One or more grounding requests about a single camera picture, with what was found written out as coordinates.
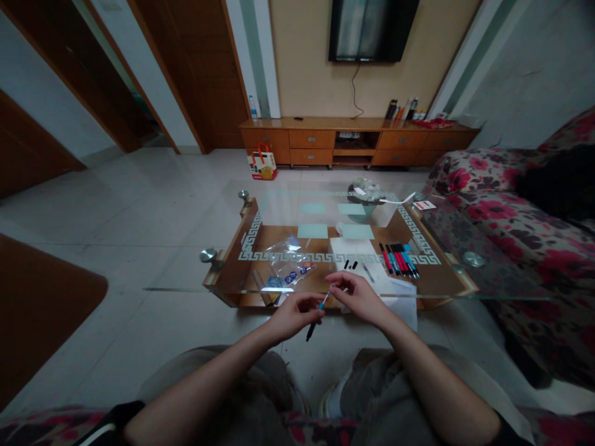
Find red and white gift bag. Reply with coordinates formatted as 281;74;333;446
246;142;280;183

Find red cloth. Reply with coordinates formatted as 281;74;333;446
412;118;456;131

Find blue packet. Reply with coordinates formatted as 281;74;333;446
261;275;285;307

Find person's legs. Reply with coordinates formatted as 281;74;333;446
139;343;536;446

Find wooden television cabinet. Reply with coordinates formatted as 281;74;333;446
239;116;480;171

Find row of red and blue pens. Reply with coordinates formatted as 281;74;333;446
378;241;422;281

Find brown wooden furniture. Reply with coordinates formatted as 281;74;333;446
0;231;110;412

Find wooden door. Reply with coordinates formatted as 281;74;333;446
125;0;252;156

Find wall-mounted television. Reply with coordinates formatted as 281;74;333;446
328;0;421;64

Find glass coffee table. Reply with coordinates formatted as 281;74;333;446
143;178;549;313

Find person's right hand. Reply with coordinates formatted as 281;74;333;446
325;271;397;331

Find group of bottles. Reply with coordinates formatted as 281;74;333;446
385;96;430;123

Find blue pen with black grip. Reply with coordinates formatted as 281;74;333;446
305;289;333;344

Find white paper pad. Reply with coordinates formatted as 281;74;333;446
330;237;389;284

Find white paper sheet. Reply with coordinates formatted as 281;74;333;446
342;278;419;333

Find clear plastic bag with stickers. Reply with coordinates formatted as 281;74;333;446
261;237;318;285

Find black television cable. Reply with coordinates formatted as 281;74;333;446
350;60;366;120

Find bin with trash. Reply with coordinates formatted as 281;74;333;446
346;176;387;225

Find white paper strip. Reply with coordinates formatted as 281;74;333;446
379;191;425;206

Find black bundle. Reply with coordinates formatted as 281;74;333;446
514;142;595;225

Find person's left hand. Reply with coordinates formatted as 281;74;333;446
271;293;327;343

